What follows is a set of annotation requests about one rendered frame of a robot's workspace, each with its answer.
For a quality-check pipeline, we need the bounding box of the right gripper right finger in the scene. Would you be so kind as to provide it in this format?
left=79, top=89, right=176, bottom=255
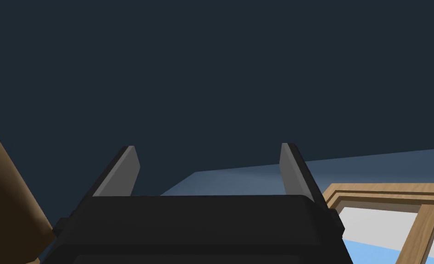
left=278, top=143, right=328, bottom=210

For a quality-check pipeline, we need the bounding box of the wooden framed window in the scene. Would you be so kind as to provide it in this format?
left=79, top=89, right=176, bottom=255
left=322, top=183, right=434, bottom=264

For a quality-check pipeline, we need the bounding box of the brown wooden door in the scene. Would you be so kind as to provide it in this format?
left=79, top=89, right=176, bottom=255
left=0, top=112, right=55, bottom=264

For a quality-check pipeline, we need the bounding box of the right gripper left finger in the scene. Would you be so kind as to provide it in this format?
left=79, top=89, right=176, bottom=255
left=92, top=145, right=141, bottom=198

